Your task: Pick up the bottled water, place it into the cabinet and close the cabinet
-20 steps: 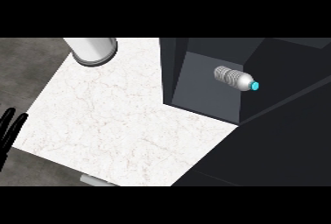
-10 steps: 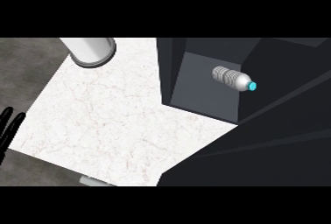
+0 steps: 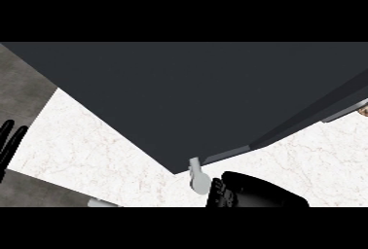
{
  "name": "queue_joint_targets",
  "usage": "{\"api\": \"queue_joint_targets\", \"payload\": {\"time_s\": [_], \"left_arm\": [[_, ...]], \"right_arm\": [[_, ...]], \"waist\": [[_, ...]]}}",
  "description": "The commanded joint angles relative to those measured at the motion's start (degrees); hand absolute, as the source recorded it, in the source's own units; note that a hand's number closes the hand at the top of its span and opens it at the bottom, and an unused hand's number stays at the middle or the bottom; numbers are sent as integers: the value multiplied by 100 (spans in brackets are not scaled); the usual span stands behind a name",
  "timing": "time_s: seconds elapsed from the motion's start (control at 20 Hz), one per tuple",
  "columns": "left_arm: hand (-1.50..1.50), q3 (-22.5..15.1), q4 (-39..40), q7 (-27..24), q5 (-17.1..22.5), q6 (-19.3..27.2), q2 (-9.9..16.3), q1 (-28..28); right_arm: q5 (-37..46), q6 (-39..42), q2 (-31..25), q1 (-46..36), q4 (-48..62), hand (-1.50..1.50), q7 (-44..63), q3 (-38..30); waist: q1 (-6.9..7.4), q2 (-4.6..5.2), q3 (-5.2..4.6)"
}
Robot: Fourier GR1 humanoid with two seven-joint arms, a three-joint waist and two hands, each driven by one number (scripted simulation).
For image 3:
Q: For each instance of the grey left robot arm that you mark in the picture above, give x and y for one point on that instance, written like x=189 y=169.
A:
x=101 y=203

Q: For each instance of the brown wicker basket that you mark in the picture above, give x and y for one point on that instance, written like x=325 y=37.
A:
x=364 y=111

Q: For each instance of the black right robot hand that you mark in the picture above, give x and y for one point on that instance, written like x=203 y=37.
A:
x=260 y=193

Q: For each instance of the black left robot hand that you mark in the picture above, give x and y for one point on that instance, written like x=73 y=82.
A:
x=10 y=142

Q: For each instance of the dark grey cabinet door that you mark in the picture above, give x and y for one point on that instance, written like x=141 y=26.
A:
x=192 y=97

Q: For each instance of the dark grey cabinet body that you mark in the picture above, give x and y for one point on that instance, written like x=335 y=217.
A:
x=348 y=103

